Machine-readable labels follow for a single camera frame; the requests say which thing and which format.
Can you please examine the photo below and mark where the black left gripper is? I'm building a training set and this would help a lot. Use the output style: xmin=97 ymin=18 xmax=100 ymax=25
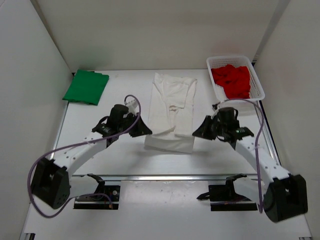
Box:
xmin=118 ymin=112 xmax=152 ymax=138

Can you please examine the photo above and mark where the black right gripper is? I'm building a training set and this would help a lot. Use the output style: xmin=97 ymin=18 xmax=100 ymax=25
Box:
xmin=193 ymin=116 xmax=227 ymax=142

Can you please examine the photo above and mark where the white t shirt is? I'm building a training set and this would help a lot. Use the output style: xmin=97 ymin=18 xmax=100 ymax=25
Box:
xmin=144 ymin=73 xmax=198 ymax=154

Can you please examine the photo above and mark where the red t shirt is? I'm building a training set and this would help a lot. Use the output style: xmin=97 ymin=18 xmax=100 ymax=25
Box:
xmin=211 ymin=64 xmax=251 ymax=99

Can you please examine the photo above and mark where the green t shirt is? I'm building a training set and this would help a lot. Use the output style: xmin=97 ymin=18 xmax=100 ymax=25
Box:
xmin=62 ymin=69 xmax=110 ymax=106

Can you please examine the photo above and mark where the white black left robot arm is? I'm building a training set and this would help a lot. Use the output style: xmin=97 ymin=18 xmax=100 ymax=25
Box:
xmin=27 ymin=105 xmax=153 ymax=210

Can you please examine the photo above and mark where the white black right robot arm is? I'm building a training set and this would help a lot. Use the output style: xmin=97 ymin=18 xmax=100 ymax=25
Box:
xmin=192 ymin=115 xmax=308 ymax=223

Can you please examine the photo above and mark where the white plastic basket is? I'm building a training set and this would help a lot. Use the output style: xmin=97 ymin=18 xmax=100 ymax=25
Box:
xmin=206 ymin=55 xmax=265 ymax=102

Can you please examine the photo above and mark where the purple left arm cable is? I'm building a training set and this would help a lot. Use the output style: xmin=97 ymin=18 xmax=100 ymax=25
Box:
xmin=27 ymin=94 xmax=142 ymax=218

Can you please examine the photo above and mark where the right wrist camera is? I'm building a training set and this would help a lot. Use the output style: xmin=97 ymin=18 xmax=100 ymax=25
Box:
xmin=217 ymin=107 xmax=239 ymax=126

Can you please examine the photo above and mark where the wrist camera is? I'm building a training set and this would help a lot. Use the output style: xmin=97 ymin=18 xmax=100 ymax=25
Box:
xmin=217 ymin=107 xmax=239 ymax=126
xmin=106 ymin=100 xmax=138 ymax=132

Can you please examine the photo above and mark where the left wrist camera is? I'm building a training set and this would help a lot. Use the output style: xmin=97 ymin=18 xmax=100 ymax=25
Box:
xmin=106 ymin=100 xmax=138 ymax=132

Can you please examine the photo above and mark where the aluminium table rail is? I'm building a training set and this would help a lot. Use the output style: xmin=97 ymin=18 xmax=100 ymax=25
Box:
xmin=44 ymin=173 xmax=283 ymax=186

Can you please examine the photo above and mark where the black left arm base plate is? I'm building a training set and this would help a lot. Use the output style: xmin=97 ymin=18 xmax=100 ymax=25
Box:
xmin=73 ymin=185 xmax=121 ymax=210

